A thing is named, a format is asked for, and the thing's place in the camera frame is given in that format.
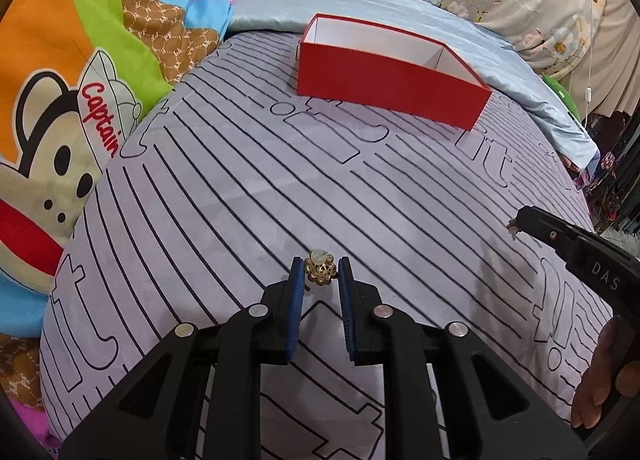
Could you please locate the gold flower brooch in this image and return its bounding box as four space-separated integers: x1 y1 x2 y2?
304 249 337 286

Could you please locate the person's right hand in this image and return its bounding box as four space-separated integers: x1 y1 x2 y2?
570 315 639 428

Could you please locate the green plastic object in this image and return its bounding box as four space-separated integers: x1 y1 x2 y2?
541 74 582 123

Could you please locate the red cardboard box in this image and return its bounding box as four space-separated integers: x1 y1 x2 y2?
296 14 491 131

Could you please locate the cartoon monkey bedsheet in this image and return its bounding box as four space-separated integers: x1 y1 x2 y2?
1 0 232 454

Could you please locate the light blue pillow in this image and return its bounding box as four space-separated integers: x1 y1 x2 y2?
228 0 600 170

